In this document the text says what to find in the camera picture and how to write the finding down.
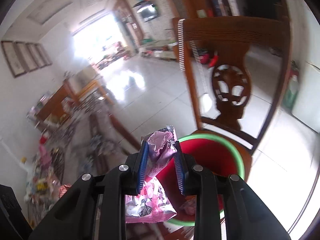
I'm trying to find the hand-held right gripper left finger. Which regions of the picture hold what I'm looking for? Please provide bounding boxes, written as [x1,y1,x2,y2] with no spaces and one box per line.
[29,142,150,240]

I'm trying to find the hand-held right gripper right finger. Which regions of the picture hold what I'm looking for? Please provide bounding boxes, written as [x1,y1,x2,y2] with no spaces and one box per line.
[174,141,292,240]

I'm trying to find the pink snack bag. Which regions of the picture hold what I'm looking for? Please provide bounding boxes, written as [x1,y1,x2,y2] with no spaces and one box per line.
[125,126,178,224]

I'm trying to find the red bucket green rim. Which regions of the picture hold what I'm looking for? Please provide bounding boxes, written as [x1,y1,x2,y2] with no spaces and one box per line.
[156,134,245,227]

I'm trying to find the pink crumpled wrapper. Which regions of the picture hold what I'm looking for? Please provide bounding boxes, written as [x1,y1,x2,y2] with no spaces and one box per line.
[180,197,198,215]

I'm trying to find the pink plastic packet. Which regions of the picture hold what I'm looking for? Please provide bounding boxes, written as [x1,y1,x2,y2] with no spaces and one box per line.
[59,184,73,198]

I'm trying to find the plain wooden chair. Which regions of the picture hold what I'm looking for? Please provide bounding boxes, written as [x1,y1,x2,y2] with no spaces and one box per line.
[35,76,115,130]

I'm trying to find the small red floor bucket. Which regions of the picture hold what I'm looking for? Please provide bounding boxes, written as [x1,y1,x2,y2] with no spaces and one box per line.
[197,51,212,64]

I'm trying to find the red dustpan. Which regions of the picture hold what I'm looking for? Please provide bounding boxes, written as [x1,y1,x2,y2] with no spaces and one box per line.
[207,52,219,68]

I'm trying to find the wooden television cabinet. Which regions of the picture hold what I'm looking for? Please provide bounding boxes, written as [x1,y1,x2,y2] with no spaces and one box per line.
[140,39,180,60]

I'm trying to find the green bottle red cap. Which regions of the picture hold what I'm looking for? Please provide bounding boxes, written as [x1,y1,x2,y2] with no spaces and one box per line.
[282,60,300,109]

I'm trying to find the white appliance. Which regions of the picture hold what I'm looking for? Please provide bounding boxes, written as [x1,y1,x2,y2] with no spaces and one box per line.
[292,61,320,132]

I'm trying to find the carved wooden chair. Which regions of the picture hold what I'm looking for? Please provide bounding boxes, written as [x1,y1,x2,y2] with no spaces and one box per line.
[152,16,294,240]

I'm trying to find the white beaded cord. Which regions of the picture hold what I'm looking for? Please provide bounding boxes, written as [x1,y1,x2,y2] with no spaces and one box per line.
[178,19,213,113]

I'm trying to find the framed wall picture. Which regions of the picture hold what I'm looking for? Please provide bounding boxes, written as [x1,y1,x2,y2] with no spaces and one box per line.
[36,44,52,65]
[26,44,47,68]
[1,41,27,78]
[15,42,38,72]

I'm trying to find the wall television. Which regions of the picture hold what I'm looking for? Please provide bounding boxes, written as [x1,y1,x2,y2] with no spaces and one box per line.
[135,4,159,22]

